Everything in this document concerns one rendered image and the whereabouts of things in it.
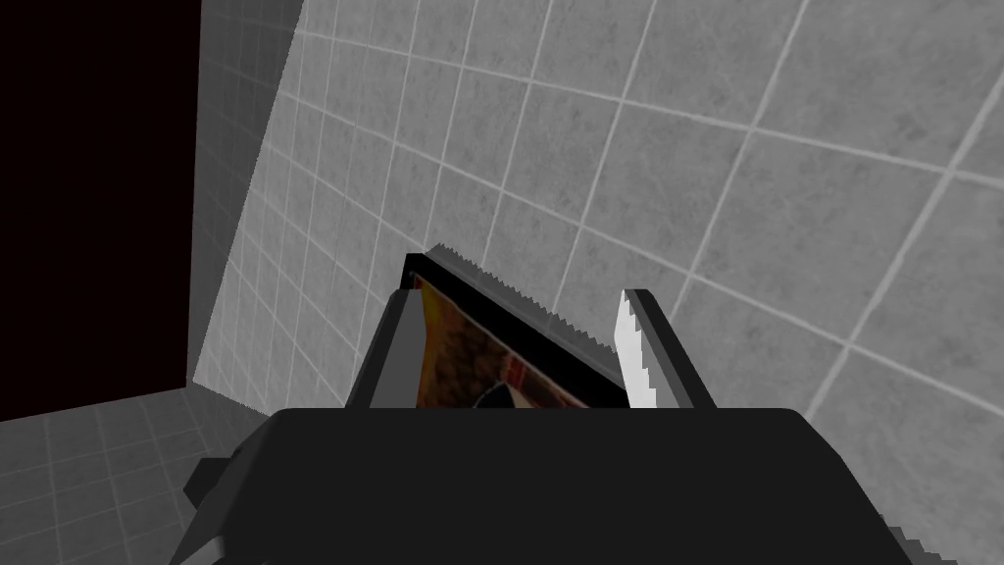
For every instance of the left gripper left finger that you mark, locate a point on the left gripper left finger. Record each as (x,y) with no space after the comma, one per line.
(396,353)

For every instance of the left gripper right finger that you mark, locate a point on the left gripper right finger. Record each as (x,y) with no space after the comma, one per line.
(655,353)

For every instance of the black framed orange picture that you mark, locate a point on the black framed orange picture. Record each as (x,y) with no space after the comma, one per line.
(502,353)

